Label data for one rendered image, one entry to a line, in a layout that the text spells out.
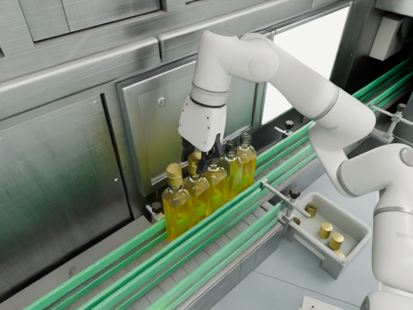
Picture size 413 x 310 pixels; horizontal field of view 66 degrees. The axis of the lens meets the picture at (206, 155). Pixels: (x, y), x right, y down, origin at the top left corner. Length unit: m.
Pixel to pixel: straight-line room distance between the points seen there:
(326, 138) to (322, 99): 0.12
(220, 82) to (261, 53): 0.09
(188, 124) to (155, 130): 0.13
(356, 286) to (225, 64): 0.76
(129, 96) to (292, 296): 0.70
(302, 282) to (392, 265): 0.43
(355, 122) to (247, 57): 0.27
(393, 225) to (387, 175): 0.10
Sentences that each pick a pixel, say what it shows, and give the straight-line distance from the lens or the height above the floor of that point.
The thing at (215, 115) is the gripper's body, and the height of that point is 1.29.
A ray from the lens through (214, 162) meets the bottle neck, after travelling 0.78.
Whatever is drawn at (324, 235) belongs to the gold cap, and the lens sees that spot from 1.11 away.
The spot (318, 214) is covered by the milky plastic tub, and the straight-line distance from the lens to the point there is 1.18.
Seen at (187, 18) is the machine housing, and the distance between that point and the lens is 0.77.
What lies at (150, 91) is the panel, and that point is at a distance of 0.74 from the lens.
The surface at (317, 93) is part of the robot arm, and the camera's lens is 0.67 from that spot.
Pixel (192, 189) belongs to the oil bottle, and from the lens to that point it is 0.77.
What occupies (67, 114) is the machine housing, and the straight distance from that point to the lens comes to 0.71.
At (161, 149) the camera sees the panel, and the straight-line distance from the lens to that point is 0.84.
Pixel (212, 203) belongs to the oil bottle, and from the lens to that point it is 0.86.
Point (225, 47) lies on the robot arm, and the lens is 0.61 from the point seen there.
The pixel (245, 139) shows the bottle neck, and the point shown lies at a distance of 0.84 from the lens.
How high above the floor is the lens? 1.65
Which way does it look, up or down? 42 degrees down
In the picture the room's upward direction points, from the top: straight up
